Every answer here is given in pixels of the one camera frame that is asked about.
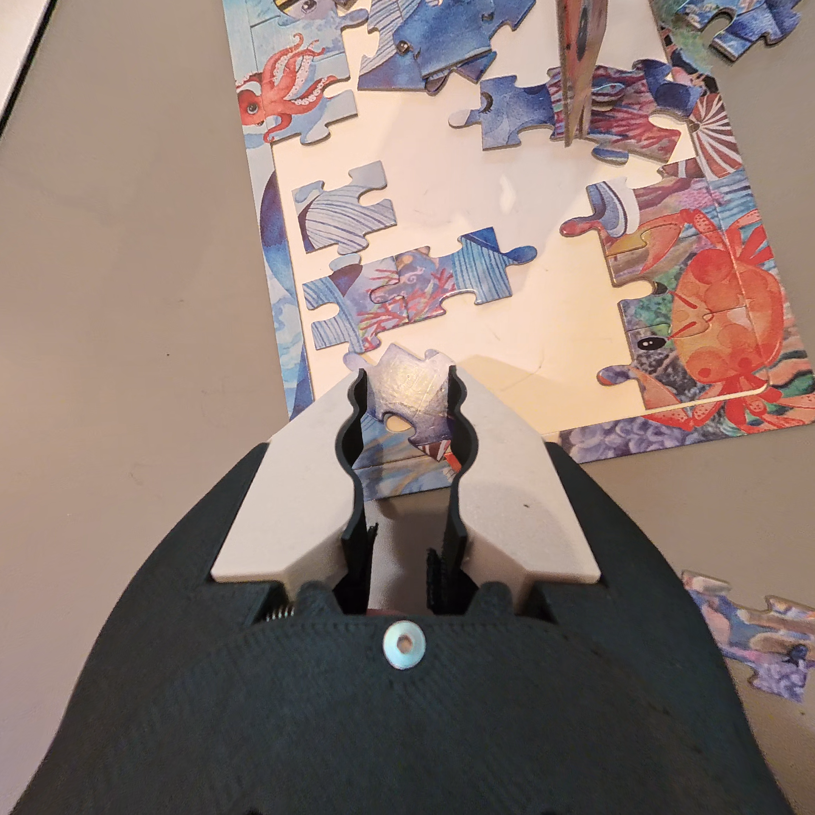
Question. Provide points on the white stand base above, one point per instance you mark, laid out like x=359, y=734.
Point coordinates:
x=13, y=38

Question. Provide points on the dark blue whale puzzle piece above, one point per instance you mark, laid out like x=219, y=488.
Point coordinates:
x=382, y=38

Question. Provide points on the grey blue red-striped puzzle piece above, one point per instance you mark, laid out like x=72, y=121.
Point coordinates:
x=407, y=388

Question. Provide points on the red coral navy puzzle piece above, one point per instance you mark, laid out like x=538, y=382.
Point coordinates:
x=630, y=127

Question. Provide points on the orange pufferfish puzzle piece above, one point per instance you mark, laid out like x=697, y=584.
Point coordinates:
x=576, y=63

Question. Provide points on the group of assembled puzzle pieces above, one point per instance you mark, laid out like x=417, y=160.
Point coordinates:
x=726, y=305

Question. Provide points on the pile of loose puzzle pieces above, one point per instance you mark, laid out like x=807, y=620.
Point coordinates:
x=751, y=32

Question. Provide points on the blue whale eye puzzle piece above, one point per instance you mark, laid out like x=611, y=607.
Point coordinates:
x=452, y=38

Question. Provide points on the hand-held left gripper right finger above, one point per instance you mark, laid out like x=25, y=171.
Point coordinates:
x=528, y=509

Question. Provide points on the purple seahorse loose piece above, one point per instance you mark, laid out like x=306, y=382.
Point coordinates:
x=751, y=637

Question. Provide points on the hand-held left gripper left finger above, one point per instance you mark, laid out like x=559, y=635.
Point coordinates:
x=286, y=509

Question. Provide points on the ocean print puzzle board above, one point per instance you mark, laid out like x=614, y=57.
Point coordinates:
x=509, y=191

